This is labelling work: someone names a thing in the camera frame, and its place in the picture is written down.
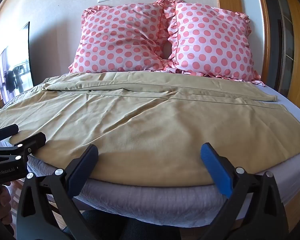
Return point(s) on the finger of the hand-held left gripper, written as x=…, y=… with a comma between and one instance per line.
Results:
x=33, y=141
x=7, y=130

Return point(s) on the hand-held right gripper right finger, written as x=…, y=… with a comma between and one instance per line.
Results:
x=216, y=170

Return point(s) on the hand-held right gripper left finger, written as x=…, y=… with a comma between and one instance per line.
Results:
x=80, y=171

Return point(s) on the tan bed sheet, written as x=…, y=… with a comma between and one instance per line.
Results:
x=150, y=130

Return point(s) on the black framed mirror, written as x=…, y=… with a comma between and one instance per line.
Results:
x=15, y=72

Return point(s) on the bed with lavender sheet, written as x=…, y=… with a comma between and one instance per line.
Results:
x=145, y=198

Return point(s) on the pink polka dot pillow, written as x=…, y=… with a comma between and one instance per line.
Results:
x=210, y=40
x=120, y=37

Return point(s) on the wooden framed glass door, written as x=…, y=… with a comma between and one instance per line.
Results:
x=293, y=45

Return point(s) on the wooden door frame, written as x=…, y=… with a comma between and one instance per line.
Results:
x=263, y=30

